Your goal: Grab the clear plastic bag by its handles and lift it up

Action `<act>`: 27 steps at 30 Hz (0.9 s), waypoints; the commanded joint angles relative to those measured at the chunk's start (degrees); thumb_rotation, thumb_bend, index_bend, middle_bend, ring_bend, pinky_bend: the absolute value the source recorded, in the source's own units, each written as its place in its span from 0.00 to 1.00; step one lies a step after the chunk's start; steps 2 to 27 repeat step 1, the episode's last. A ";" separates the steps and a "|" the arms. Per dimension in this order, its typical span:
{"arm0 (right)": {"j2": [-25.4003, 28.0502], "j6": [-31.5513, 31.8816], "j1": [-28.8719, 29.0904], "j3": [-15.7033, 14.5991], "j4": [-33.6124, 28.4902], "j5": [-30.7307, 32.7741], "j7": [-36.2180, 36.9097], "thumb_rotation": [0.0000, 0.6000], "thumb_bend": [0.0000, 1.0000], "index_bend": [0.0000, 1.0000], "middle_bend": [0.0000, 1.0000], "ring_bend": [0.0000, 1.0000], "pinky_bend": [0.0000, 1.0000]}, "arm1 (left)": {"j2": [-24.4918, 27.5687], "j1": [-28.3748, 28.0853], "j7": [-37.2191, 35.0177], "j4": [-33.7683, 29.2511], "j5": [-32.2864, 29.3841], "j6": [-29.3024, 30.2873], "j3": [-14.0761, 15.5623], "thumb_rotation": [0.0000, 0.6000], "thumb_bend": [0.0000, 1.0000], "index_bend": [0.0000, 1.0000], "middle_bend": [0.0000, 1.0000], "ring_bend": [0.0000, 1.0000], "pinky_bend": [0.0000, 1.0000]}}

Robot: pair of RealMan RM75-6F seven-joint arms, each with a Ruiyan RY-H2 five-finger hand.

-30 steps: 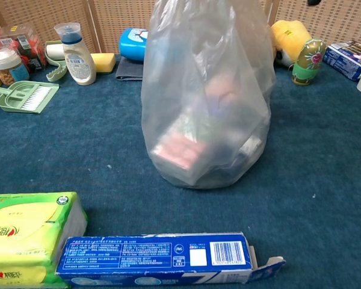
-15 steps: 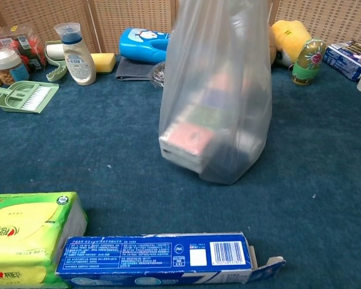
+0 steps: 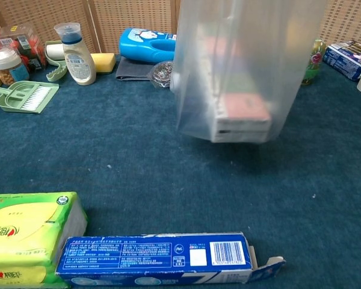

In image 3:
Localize blue detergent pump bottle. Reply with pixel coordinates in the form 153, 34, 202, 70
119, 28, 179, 64

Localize dark blue carpet mat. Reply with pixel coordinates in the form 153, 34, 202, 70
0, 54, 361, 289

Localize steel wool scourer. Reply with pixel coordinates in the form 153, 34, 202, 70
147, 60, 175, 90

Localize woven rattan folding screen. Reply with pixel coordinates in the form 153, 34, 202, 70
0, 0, 361, 55

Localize yellow sponge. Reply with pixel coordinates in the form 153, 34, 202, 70
91, 52, 117, 75

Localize green hand brush white bristles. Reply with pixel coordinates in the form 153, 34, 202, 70
6, 84, 54, 111

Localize dark blue snack package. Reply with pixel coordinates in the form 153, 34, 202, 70
322, 40, 361, 82

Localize clear plastic bag with goods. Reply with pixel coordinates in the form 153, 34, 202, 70
170, 0, 327, 144

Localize small jar with white lid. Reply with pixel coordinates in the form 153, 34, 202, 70
0, 48, 31, 87

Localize green handle lint roller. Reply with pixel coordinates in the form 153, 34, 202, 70
44, 40, 69, 84

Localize white bottle with blue cap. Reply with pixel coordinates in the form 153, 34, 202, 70
54, 22, 97, 87

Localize clear box with red items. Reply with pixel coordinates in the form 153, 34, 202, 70
0, 24, 48, 73

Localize blue toothpaste box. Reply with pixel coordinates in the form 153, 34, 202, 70
54, 231, 287, 287

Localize green tissue pack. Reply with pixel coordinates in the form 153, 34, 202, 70
0, 191, 89, 287

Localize small green drink bottle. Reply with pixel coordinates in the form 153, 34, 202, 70
300, 38, 327, 87

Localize grey folded cloth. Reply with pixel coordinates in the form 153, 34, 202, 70
116, 57, 158, 82

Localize green dustpan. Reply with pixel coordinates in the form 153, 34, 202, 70
0, 81, 60, 115

